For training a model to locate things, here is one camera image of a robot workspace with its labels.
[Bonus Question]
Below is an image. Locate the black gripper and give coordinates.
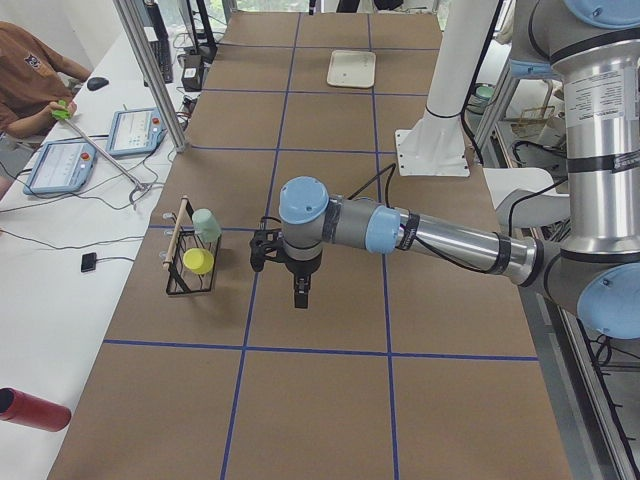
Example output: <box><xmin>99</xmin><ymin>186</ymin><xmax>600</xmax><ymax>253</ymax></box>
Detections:
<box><xmin>285</xmin><ymin>257</ymin><xmax>320</xmax><ymax>309</ymax></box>

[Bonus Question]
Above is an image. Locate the light green cup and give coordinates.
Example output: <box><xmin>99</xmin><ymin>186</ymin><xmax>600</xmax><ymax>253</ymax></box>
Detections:
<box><xmin>191</xmin><ymin>208</ymin><xmax>222</xmax><ymax>243</ymax></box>

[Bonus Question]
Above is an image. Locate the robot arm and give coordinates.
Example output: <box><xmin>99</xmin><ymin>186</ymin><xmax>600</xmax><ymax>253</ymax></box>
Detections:
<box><xmin>279</xmin><ymin>1</ymin><xmax>639</xmax><ymax>339</ymax></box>

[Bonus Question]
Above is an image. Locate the yellow cup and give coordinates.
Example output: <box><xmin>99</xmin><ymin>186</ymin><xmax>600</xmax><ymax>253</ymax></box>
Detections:
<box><xmin>182</xmin><ymin>248</ymin><xmax>215</xmax><ymax>275</ymax></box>

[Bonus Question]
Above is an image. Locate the cream rabbit tray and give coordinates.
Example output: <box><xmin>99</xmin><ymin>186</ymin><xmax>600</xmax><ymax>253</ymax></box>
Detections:
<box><xmin>326</xmin><ymin>50</ymin><xmax>376</xmax><ymax>89</ymax></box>

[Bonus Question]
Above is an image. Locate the small black square device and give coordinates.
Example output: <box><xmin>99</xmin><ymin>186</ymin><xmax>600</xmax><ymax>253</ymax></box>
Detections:
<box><xmin>80</xmin><ymin>252</ymin><xmax>98</xmax><ymax>273</ymax></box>

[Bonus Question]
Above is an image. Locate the right teach pendant tablet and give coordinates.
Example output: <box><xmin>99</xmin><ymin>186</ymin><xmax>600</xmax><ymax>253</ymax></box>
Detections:
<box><xmin>106</xmin><ymin>108</ymin><xmax>166</xmax><ymax>158</ymax></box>

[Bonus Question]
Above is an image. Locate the teach pendant tablet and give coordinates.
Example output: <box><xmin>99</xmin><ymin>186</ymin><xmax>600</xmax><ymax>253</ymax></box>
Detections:
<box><xmin>106</xmin><ymin>108</ymin><xmax>166</xmax><ymax>158</ymax></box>
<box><xmin>23</xmin><ymin>141</ymin><xmax>97</xmax><ymax>196</ymax></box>

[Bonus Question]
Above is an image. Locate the white chair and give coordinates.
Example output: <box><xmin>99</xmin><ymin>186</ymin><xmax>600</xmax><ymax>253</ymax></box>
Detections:
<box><xmin>483</xmin><ymin>167</ymin><xmax>570</xmax><ymax>229</ymax></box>

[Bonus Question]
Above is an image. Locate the black power adapter box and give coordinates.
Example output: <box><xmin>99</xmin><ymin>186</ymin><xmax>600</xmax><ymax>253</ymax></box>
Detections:
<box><xmin>181</xmin><ymin>54</ymin><xmax>205</xmax><ymax>92</ymax></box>

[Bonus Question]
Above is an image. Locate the left teach pendant tablet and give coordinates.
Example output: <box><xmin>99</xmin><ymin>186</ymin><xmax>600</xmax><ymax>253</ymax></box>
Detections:
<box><xmin>23</xmin><ymin>141</ymin><xmax>97</xmax><ymax>196</ymax></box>

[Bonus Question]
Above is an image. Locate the black keyboard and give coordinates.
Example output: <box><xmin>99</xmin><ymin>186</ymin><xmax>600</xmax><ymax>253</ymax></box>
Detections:
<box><xmin>148</xmin><ymin>39</ymin><xmax>173</xmax><ymax>83</ymax></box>

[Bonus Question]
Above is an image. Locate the black computer mouse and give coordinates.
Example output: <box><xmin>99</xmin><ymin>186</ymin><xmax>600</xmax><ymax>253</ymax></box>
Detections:
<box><xmin>86</xmin><ymin>77</ymin><xmax>109</xmax><ymax>91</ymax></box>

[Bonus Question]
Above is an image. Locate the metal reacher stick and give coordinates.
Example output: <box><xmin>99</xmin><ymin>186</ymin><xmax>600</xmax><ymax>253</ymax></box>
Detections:
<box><xmin>49</xmin><ymin>100</ymin><xmax>151</xmax><ymax>209</ymax></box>

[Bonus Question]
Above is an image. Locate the red cylinder bottle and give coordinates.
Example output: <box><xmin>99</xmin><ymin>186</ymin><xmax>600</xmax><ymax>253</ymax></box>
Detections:
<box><xmin>1</xmin><ymin>387</ymin><xmax>72</xmax><ymax>432</ymax></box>

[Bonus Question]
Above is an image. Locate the person in brown shirt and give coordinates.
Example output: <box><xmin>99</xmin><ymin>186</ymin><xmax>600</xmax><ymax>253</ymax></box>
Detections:
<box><xmin>1</xmin><ymin>21</ymin><xmax>91</xmax><ymax>139</ymax></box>

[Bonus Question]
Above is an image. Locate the black wire cup rack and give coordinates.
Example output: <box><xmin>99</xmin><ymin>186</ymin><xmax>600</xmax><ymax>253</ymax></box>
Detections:
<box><xmin>161</xmin><ymin>196</ymin><xmax>222</xmax><ymax>296</ymax></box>

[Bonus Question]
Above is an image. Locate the wooden rack handle dowel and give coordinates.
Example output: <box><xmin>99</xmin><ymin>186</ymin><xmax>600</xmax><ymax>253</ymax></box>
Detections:
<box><xmin>162</xmin><ymin>195</ymin><xmax>189</xmax><ymax>270</ymax></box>

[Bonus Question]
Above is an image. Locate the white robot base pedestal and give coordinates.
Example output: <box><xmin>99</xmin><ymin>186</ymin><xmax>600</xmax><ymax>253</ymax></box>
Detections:
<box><xmin>395</xmin><ymin>0</ymin><xmax>502</xmax><ymax>178</ymax></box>

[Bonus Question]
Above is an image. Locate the aluminium frame post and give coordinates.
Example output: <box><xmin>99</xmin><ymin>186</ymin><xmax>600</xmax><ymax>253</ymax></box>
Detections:
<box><xmin>113</xmin><ymin>0</ymin><xmax>187</xmax><ymax>153</ymax></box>

